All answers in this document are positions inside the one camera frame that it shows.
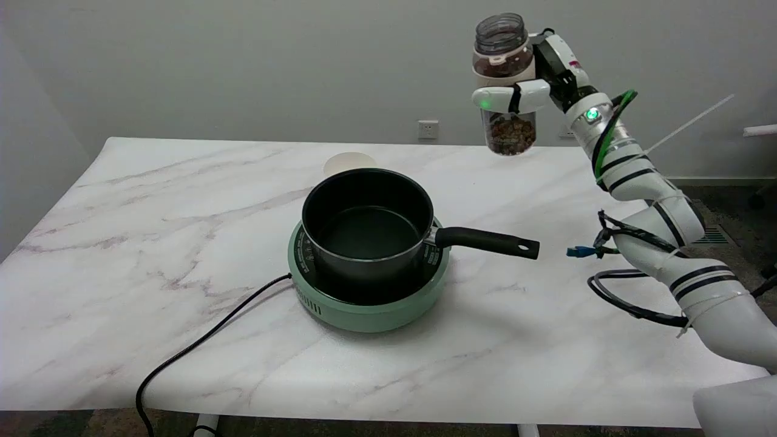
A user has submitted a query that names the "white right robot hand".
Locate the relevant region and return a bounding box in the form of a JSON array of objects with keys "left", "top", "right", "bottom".
[{"left": 472, "top": 30, "right": 599, "bottom": 116}]

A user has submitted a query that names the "clear plastic jar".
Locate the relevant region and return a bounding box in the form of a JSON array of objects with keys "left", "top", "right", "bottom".
[{"left": 472, "top": 13, "right": 538, "bottom": 157}]

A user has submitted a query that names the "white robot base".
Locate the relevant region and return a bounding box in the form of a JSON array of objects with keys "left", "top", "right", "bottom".
[{"left": 693, "top": 375, "right": 777, "bottom": 437}]

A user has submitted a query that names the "long white zip tie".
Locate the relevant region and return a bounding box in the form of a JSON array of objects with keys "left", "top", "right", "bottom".
[{"left": 643, "top": 94, "right": 735, "bottom": 155}]

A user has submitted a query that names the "floor vent grille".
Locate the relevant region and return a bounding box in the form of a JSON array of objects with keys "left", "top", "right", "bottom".
[{"left": 692, "top": 225, "right": 738, "bottom": 245}]

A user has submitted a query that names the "beige round lid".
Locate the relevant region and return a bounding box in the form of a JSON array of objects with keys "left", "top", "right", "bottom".
[{"left": 323, "top": 152, "right": 378, "bottom": 178}]

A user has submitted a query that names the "black chair wheel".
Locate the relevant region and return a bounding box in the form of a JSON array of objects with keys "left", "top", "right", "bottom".
[{"left": 748, "top": 182, "right": 777, "bottom": 210}]

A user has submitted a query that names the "green round induction cooker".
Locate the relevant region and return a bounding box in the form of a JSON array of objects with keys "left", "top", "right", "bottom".
[{"left": 288, "top": 215, "right": 451, "bottom": 333}]

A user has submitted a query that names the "green robot cable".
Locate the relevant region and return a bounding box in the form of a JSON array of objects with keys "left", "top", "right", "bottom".
[{"left": 594, "top": 89, "right": 638, "bottom": 183}]

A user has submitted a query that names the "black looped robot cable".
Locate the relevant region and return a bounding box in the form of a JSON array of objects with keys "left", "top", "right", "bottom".
[{"left": 587, "top": 209, "right": 777, "bottom": 328}]

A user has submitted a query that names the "black soup pot with handle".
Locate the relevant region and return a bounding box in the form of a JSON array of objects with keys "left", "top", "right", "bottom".
[{"left": 302, "top": 168, "right": 540, "bottom": 286}]

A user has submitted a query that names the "black power cord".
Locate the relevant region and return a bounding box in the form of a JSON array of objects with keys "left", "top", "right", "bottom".
[{"left": 135, "top": 273, "right": 293, "bottom": 437}]

